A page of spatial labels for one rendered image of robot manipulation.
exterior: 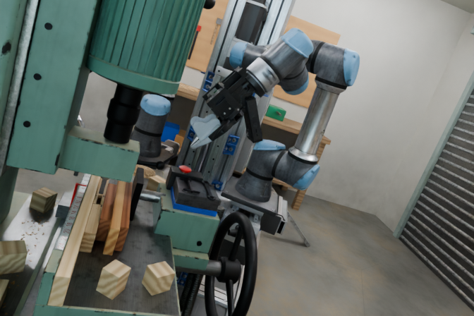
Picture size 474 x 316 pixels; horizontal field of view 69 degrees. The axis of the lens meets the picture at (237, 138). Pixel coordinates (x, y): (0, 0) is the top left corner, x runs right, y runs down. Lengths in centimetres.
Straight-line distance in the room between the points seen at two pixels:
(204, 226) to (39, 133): 38
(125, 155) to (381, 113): 412
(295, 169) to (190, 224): 61
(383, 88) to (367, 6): 97
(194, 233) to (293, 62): 44
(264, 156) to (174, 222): 64
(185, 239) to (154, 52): 41
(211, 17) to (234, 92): 322
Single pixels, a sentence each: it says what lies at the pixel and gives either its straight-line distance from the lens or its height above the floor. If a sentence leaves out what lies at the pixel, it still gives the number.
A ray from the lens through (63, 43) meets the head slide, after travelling 65.
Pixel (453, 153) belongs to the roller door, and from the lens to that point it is 430.
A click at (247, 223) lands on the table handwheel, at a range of 85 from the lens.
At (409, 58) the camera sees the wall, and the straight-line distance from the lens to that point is 470.
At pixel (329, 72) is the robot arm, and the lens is 123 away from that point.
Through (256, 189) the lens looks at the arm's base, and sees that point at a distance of 137.
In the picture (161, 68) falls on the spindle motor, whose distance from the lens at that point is 64.
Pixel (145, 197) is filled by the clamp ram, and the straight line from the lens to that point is 81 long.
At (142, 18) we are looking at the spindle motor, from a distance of 63.
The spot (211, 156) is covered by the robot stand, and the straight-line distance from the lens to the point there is 149.
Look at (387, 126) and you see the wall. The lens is 471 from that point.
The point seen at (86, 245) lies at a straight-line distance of 69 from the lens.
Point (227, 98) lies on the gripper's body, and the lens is 77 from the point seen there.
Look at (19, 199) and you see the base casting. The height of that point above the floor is 80.
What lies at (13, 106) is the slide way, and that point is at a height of 111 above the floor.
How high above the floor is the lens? 130
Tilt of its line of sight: 12 degrees down
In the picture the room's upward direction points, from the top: 20 degrees clockwise
